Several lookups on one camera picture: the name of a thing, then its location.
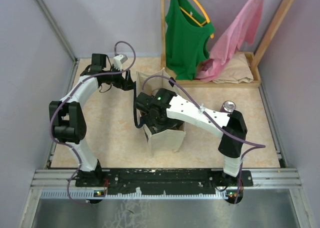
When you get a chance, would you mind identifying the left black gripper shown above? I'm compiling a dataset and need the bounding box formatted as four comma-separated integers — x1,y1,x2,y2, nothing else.
103,64,137,91

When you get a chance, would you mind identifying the beige canvas tote bag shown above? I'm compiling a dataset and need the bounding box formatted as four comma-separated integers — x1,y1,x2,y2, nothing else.
133,69,186,156

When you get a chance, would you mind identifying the purple Fanta can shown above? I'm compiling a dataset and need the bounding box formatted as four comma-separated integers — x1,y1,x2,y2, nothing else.
220,100,236,113

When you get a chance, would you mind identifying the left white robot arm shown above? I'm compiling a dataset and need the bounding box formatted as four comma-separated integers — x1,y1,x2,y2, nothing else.
49,54,134,186

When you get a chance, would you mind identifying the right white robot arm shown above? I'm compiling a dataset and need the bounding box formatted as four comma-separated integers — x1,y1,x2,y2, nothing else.
133,88,248,186

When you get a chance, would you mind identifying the green tank top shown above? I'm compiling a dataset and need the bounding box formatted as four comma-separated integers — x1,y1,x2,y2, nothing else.
165,0,215,80

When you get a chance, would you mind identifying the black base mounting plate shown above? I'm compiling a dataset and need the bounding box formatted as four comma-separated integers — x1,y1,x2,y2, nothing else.
75,168,239,195

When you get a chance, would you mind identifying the folded beige cloth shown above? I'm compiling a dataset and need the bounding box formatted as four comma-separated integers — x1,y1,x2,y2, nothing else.
213,53,254,84

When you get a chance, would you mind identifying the yellow clothes hanger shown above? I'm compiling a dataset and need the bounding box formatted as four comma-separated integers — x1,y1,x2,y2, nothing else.
179,0,211,27

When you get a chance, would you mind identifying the wooden clothes rack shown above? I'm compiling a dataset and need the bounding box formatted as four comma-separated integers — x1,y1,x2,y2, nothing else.
160,0,295,88

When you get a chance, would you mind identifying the pink shirt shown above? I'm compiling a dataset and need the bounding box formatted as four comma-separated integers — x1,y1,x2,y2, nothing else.
196,0,264,82

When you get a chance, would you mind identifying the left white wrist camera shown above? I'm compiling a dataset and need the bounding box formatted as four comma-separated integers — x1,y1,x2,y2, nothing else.
113,54,128,71

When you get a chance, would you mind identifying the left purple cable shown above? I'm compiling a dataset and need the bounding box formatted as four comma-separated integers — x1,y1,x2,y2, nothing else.
48,41,137,205

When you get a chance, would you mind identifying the purple cable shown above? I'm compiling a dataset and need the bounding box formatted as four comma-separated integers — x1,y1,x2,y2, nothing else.
141,74,266,204
48,41,137,205

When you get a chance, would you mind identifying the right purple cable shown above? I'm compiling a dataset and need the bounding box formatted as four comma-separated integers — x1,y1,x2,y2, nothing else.
141,74,266,204

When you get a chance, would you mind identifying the aluminium frame rail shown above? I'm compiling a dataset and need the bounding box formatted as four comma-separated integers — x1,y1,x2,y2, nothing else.
30,168,302,204

